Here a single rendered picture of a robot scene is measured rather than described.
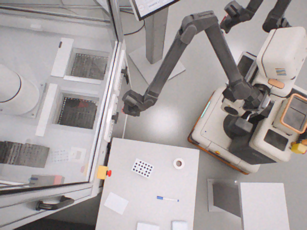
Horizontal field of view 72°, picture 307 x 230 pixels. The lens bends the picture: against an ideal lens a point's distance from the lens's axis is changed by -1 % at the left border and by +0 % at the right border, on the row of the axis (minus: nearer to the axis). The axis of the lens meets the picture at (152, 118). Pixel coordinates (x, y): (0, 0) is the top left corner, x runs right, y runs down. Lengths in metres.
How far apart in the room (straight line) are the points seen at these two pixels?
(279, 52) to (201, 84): 1.45
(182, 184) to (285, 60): 0.89
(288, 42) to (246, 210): 0.98
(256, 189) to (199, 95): 1.21
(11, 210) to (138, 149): 0.96
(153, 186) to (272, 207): 0.75
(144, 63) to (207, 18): 1.64
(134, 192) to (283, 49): 1.10
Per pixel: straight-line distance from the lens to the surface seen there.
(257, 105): 1.13
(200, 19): 0.86
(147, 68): 2.41
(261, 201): 1.58
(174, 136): 2.21
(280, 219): 1.64
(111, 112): 1.30
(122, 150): 1.42
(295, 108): 1.61
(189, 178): 1.42
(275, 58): 1.09
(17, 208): 0.61
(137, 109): 1.07
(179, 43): 0.90
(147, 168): 1.40
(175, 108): 2.29
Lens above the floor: 2.16
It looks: 75 degrees down
